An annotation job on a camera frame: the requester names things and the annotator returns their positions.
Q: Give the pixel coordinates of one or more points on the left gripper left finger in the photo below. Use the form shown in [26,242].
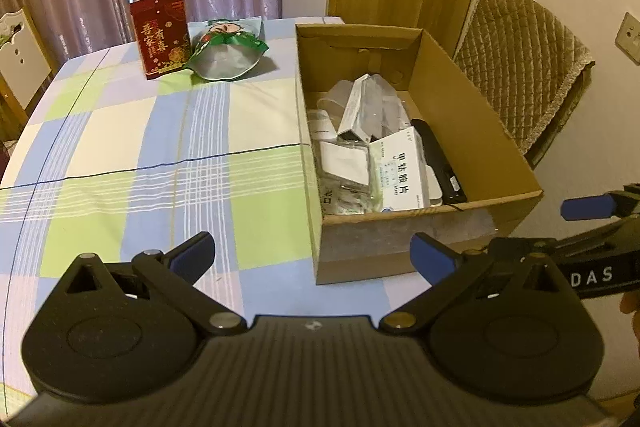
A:
[173,276]

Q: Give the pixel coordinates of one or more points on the quilted brown chair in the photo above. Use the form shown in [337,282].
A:
[532,69]

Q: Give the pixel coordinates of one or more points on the red gift box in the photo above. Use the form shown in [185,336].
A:
[162,35]

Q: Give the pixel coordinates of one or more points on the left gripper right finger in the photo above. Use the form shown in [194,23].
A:
[450,275]

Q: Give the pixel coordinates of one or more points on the green silver snack bag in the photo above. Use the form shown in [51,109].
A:
[226,49]

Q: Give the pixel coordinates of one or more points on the wall socket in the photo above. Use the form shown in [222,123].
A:
[628,37]

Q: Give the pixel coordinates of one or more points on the person right hand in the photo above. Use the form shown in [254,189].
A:
[630,305]

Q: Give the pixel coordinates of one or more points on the checkered tablecloth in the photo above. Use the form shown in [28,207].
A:
[114,164]

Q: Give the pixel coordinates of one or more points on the clear plastic lid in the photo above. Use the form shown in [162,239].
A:
[337,97]

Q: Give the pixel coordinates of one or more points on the white green medicine box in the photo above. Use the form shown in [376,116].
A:
[399,176]

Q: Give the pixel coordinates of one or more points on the white power adapter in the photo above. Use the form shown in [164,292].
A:
[433,187]

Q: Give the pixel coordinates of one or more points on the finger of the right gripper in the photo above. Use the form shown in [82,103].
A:
[616,238]
[619,204]

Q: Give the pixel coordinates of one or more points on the small white round remote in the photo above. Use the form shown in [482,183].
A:
[321,127]

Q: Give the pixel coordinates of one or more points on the black remote control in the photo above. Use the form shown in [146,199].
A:
[452,191]

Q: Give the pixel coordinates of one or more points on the brown cardboard box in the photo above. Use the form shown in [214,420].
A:
[500,186]

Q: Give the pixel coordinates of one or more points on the clear plastic box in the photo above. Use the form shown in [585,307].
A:
[343,164]

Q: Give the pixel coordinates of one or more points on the white kids chair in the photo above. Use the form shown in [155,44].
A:
[26,63]

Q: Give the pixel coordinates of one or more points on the white bird ointment box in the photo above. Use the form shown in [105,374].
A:
[363,115]

